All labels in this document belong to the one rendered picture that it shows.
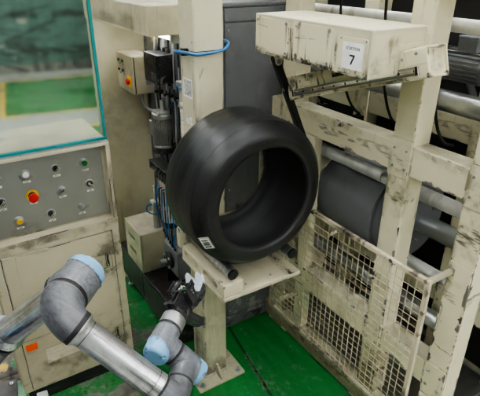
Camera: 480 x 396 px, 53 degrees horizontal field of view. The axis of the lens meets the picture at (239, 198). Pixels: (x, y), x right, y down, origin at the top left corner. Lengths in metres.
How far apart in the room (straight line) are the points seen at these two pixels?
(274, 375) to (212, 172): 1.41
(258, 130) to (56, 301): 0.84
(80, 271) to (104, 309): 1.15
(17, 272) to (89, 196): 0.43
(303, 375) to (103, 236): 1.27
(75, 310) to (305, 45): 1.11
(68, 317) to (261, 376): 1.58
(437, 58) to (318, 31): 0.38
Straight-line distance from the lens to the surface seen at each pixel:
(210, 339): 2.52
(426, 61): 1.56
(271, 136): 1.67
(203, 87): 1.91
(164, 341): 1.42
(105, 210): 2.31
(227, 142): 1.62
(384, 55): 1.57
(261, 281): 1.96
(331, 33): 1.63
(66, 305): 1.31
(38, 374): 2.64
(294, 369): 2.75
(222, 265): 1.85
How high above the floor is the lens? 1.96
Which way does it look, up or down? 26 degrees down
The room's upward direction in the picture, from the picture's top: straight up
